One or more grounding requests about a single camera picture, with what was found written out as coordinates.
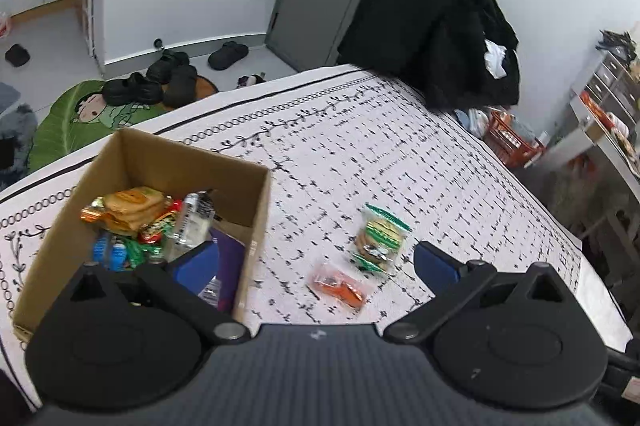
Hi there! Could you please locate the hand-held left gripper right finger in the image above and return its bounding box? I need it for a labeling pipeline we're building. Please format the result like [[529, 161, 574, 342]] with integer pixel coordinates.
[[384, 241, 582, 346]]

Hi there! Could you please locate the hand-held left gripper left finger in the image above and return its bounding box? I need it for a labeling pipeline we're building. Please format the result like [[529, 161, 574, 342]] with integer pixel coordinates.
[[47, 242, 252, 346]]

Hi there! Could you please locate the purple snack packet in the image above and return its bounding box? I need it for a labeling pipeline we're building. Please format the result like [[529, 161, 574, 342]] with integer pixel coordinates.
[[200, 228, 246, 314]]

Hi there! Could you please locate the clear white snack packet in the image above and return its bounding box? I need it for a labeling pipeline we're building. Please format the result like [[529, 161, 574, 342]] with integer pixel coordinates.
[[165, 191, 217, 257]]

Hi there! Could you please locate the green striped cookie packet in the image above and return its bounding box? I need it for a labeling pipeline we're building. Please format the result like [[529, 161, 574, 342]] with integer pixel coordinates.
[[350, 203, 412, 277]]

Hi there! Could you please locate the orange sandwich biscuit packet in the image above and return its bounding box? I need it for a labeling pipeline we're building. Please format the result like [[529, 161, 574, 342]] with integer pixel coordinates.
[[81, 187, 173, 235]]

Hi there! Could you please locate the blue snack packet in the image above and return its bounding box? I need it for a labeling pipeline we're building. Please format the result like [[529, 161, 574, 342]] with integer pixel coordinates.
[[92, 233, 130, 271]]

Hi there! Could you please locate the clear orange snack packet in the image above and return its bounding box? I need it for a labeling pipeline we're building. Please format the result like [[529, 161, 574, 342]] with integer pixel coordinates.
[[307, 262, 375, 307]]

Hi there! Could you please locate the brown cardboard box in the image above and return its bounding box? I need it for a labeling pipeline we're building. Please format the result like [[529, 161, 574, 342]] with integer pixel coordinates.
[[12, 128, 272, 347]]

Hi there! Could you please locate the white printed tablecloth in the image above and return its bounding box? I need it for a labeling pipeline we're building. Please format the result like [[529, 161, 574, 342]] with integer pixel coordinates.
[[0, 64, 633, 412]]

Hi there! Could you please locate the red plastic basket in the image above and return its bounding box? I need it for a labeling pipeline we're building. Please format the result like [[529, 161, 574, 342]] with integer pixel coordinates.
[[487, 108, 546, 167]]

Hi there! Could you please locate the brown round mat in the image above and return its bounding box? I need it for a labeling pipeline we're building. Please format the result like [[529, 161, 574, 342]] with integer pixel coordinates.
[[192, 76, 221, 100]]

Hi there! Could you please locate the green leaf cartoon mat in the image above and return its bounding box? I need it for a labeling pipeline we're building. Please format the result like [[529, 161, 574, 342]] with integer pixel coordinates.
[[27, 79, 166, 173]]

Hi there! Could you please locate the white side table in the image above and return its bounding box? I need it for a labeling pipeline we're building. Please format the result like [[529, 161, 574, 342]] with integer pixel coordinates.
[[570, 98, 640, 193]]

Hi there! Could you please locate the white cloth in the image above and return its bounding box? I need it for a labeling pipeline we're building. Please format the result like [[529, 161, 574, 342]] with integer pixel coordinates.
[[484, 40, 509, 80]]

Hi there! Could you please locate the blue grey fuzzy rug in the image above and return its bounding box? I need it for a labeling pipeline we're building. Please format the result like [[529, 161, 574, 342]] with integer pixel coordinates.
[[0, 103, 40, 179]]

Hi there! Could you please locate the black coat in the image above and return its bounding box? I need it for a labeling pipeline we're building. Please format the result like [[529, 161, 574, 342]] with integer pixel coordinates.
[[337, 0, 521, 113]]

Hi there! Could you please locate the grey bath mat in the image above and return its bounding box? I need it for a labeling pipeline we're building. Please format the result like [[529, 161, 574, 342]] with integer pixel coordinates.
[[0, 82, 22, 114]]

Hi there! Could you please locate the grey drawer organizer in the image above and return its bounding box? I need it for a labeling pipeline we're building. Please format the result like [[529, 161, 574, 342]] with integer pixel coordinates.
[[587, 50, 640, 127]]

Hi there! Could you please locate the black slipper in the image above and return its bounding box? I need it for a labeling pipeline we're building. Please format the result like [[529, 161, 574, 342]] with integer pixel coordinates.
[[5, 44, 31, 67]]

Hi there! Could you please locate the black object on organizer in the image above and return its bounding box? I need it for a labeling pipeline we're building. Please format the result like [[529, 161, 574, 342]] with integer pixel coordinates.
[[597, 30, 640, 57]]

